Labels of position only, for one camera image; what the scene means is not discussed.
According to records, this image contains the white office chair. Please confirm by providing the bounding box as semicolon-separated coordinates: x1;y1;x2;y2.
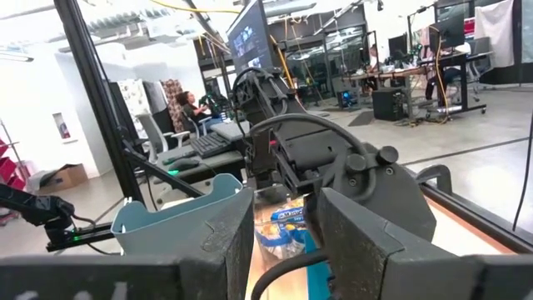
135;112;191;164

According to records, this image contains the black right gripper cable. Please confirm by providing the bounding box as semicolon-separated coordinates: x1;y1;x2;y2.
249;248;330;300

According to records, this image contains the yellow hanging cable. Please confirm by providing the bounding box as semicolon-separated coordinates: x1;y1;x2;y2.
149;0;242;15

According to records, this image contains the black computer tower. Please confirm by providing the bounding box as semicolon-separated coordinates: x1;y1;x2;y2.
371;87;407;123

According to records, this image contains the thin black hanging cable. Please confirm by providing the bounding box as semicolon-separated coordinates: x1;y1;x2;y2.
511;110;533;233

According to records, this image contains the black computer mouse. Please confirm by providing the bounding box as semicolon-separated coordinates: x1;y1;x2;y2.
166;157;202;173

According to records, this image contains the patterned office chair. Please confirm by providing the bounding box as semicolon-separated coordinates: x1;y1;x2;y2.
160;78;187;134

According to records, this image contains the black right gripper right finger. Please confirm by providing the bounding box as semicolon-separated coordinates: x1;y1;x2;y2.
306;187;533;300

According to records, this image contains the large black monitor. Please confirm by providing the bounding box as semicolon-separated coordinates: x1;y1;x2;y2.
226;0;278;77

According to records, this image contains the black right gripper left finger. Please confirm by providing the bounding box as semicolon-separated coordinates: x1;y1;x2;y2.
0;187;256;300

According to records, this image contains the red storage bin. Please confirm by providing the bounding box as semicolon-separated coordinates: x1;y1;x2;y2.
0;139;28;193

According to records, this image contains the person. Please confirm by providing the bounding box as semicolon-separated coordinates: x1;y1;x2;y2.
177;90;224;134

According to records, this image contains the clear plastic container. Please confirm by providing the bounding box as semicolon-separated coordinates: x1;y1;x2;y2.
252;185;311;272

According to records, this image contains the large teal plastic bin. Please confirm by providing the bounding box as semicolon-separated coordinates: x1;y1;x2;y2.
110;172;245;256

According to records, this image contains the white hanging cloth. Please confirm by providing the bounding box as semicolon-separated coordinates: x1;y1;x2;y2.
474;0;516;70

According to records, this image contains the cardboard box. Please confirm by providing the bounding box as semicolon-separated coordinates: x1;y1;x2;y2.
39;162;89;195

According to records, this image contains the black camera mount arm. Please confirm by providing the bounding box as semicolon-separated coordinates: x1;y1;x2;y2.
0;182;78;251

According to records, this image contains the blue yellow Maruchan noodle pack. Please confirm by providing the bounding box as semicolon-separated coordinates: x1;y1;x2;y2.
268;205;308;226

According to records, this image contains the black standing desk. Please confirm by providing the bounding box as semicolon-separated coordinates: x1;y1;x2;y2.
417;49;495;116

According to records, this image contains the grey desk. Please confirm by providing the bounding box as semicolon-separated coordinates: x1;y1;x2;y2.
209;119;253;143
152;147;247;187

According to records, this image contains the black keyboard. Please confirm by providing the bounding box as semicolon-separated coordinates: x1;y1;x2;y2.
189;132;233;159

